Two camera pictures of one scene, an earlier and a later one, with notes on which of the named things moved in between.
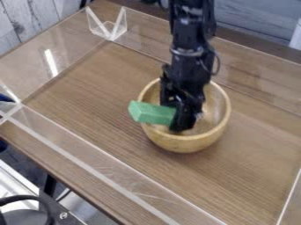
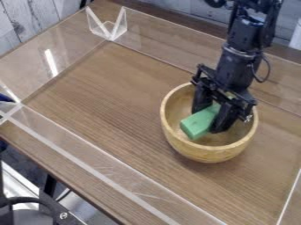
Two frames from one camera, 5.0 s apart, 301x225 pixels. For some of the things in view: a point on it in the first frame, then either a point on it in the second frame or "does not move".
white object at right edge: [296, 40] does not move
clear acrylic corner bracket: [107, 30] does not move
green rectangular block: [152, 113] -> [197, 126]
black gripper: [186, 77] -> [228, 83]
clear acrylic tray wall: [54, 155] does not move
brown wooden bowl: [210, 126] -> [214, 147]
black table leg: [51, 185] does not move
